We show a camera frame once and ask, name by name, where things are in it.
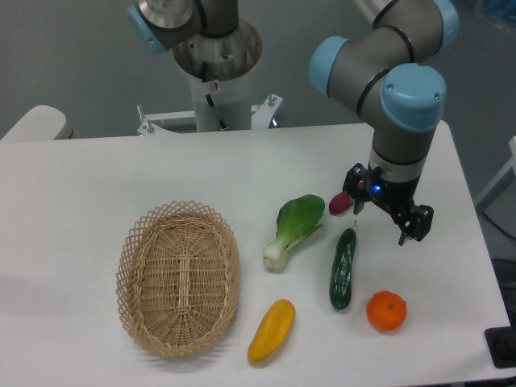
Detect red radish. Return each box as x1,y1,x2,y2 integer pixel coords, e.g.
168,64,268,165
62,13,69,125
328,191,354,215

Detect black device at table edge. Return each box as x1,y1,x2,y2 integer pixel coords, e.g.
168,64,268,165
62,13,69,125
485,327,515,369

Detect white frame at right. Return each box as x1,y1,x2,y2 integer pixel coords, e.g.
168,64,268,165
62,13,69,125
473,137,515,213

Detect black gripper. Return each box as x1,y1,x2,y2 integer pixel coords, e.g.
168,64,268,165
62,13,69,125
343,162,434,246

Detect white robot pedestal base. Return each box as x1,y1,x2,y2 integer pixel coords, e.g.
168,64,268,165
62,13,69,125
137,19,283,135

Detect woven wicker basket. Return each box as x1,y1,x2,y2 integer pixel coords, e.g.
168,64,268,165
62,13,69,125
116,201,240,356

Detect white chair armrest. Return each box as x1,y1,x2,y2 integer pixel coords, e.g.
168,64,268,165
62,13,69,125
1,105,73,144

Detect orange tangerine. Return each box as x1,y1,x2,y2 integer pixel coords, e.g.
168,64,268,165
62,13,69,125
366,290,407,331

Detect green bok choy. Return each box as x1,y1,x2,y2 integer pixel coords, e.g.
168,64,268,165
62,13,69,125
263,194,325,272

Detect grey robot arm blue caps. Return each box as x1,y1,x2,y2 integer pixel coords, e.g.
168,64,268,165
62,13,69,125
127,1,459,241

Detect dark green cucumber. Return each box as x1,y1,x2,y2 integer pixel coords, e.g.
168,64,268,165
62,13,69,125
329,226,357,310

